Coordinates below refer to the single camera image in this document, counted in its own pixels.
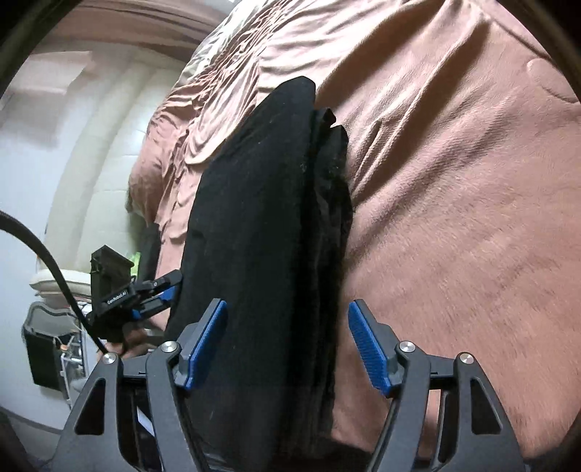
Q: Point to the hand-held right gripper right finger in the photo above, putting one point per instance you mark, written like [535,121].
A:
[370,349]

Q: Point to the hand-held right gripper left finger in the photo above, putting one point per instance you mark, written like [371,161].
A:
[209,340]

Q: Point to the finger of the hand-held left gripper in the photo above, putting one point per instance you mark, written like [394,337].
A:
[163,280]
[156,305]

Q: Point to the black pants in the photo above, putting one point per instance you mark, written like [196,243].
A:
[254,227]

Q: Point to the person's left hand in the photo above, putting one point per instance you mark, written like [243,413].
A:
[135,338]

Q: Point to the dark bedside object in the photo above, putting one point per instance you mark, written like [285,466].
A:
[149,245]

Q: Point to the white rounded furniture top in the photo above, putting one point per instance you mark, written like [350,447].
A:
[59,279]

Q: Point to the black box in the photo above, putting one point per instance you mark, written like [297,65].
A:
[43,354]

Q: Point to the white padded headboard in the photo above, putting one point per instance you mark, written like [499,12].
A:
[104,159]

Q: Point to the brown fleece blanket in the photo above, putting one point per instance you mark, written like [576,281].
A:
[454,204]

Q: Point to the brown curtain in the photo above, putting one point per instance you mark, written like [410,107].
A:
[136,27]

